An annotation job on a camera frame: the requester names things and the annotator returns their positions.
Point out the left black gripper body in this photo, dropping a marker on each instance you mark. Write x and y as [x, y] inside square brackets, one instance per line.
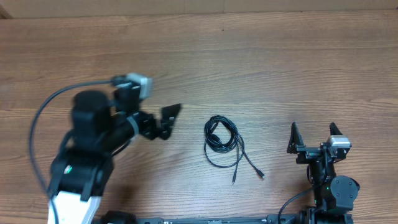
[147, 126]

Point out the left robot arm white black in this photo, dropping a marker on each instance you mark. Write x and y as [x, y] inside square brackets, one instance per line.
[102, 128]

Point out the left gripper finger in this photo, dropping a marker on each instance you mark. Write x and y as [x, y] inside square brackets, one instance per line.
[170, 113]
[166, 127]

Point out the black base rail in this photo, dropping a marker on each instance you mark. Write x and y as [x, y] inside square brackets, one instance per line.
[122, 217]

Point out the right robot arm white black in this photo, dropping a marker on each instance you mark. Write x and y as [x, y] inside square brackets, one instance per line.
[334, 195]

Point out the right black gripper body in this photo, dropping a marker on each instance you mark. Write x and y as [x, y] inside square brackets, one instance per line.
[309, 153]

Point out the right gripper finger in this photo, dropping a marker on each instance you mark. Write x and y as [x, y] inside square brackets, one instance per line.
[295, 140]
[334, 129]

